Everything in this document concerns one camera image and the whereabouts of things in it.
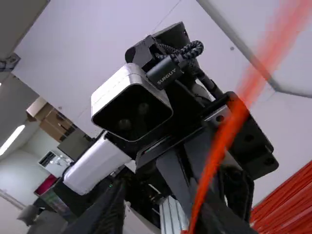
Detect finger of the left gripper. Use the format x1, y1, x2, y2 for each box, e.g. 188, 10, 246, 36
155, 143, 198, 229

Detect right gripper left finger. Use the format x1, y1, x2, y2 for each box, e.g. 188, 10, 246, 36
48, 179, 127, 234

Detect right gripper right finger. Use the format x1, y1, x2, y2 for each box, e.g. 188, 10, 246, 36
192, 202, 262, 234

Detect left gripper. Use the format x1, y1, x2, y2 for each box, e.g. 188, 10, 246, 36
135, 91, 280, 226

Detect orange cable tie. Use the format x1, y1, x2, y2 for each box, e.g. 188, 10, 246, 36
187, 0, 304, 234

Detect silver rails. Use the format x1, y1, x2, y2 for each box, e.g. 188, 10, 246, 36
158, 194, 189, 231

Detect cardboard box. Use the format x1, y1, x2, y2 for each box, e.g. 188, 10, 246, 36
25, 97, 75, 143

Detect ceiling light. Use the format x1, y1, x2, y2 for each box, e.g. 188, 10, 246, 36
0, 123, 26, 157

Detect row of orange cable ties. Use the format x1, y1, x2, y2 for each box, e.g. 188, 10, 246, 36
250, 160, 312, 234

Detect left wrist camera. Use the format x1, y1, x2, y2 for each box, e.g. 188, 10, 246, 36
90, 62, 175, 143

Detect black cable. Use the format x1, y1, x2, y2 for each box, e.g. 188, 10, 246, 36
145, 39, 204, 88

